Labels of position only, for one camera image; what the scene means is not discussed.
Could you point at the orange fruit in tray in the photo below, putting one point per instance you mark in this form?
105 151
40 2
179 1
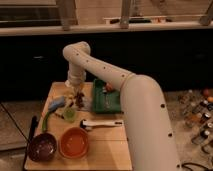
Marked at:
109 87

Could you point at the green plastic cup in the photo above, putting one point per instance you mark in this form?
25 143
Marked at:
69 114

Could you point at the dark grape bunch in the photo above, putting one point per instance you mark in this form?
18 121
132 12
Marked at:
79 100

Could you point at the rack of spice bottles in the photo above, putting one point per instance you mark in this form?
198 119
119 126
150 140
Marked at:
196 112

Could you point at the grey folded cloth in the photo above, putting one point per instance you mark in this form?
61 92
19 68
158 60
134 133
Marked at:
85 104

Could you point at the white handled kitchen tool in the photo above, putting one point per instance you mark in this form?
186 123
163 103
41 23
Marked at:
89 124

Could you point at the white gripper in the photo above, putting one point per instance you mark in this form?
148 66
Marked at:
77 88

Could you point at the green plastic tray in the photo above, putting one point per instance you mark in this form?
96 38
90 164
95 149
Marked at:
104 102

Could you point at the black bar at table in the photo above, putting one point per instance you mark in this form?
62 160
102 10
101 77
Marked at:
33 126

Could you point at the orange bowl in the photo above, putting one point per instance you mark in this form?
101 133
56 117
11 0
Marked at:
74 143

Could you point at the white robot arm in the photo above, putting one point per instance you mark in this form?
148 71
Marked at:
150 136

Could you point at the dark purple bowl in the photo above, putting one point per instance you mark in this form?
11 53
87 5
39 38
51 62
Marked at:
42 148

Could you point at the small black marker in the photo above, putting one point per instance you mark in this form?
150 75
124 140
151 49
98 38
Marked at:
58 115

